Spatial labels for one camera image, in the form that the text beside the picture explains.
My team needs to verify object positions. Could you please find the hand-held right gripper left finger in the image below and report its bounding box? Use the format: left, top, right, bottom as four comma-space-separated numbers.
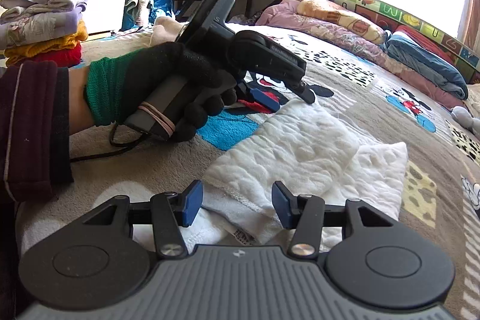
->
80, 179, 204, 258

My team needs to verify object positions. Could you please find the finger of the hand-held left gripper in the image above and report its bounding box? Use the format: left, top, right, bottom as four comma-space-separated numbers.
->
288, 77, 317, 105
236, 81, 281, 114

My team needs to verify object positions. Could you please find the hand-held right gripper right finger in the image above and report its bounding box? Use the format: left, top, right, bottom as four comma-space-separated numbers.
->
272, 181, 398, 258

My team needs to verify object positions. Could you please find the white quilted garment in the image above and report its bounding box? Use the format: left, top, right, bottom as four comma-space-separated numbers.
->
184, 100, 409, 254

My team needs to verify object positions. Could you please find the person's left hand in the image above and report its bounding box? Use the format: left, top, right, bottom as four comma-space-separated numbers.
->
85, 42, 239, 143

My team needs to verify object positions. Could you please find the dark desk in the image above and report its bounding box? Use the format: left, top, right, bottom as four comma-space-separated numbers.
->
163, 0, 286, 22

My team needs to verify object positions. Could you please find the pink floral quilt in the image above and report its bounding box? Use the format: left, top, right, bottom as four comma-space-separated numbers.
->
257, 3, 469, 111

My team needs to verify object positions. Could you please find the grey cartoon printed blanket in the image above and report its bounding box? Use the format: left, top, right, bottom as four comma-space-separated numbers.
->
15, 18, 480, 320

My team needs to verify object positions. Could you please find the yellow printed pillow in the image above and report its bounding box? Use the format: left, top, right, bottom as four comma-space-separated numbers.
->
296, 0, 387, 45

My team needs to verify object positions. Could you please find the blue bag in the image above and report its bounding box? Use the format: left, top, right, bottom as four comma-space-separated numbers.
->
150, 0, 175, 24

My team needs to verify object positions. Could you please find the blue folded blanket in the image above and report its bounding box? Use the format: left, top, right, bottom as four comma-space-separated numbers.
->
386, 31, 469, 99

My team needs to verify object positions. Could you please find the red folded blanket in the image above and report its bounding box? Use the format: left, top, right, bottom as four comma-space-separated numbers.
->
392, 25, 460, 60

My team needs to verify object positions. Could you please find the grey plush toy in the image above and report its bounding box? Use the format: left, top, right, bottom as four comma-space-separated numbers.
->
450, 106, 480, 139

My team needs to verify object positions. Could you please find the white storage box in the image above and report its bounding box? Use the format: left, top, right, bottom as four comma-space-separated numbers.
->
86, 0, 130, 36

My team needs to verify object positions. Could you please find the red knitted sweater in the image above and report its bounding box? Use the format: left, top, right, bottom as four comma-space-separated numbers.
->
15, 44, 83, 69

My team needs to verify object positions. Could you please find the yellow knitted sweater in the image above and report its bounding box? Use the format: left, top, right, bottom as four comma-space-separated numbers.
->
4, 20, 89, 66

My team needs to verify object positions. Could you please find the lilac floral folded garment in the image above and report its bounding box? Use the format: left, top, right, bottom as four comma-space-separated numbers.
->
0, 1, 85, 48

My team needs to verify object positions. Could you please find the black cable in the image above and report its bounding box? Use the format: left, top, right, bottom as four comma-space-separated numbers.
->
69, 121, 160, 164

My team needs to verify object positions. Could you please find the colourful alphabet wall panel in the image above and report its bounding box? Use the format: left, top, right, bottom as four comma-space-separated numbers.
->
317, 0, 480, 73

